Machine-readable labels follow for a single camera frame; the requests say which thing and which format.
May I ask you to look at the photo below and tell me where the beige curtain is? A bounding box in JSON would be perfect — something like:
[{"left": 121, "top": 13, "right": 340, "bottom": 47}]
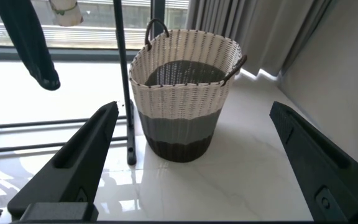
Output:
[{"left": 185, "top": 0, "right": 334, "bottom": 77}]

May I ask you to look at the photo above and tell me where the white laundry basket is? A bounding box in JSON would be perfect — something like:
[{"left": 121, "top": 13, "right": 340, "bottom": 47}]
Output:
[{"left": 128, "top": 17, "right": 248, "bottom": 164}]

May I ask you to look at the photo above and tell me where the black clothes rack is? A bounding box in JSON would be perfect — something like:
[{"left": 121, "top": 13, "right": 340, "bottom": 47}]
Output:
[{"left": 0, "top": 0, "right": 137, "bottom": 166}]

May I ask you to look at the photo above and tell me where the black garment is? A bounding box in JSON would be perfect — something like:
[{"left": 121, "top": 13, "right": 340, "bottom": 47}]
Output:
[{"left": 0, "top": 0, "right": 61, "bottom": 91}]

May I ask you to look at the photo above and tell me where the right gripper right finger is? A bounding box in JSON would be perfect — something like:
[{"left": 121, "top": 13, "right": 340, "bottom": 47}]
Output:
[{"left": 268, "top": 101, "right": 358, "bottom": 222}]

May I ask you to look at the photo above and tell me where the cream printed garment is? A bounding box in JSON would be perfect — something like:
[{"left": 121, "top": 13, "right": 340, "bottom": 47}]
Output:
[{"left": 48, "top": 0, "right": 85, "bottom": 27}]

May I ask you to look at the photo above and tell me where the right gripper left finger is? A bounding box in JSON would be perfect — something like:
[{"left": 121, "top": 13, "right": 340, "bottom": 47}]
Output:
[{"left": 7, "top": 101, "right": 120, "bottom": 222}]

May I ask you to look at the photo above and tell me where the window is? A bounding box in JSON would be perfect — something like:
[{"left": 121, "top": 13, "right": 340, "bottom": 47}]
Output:
[{"left": 0, "top": 0, "right": 190, "bottom": 62}]

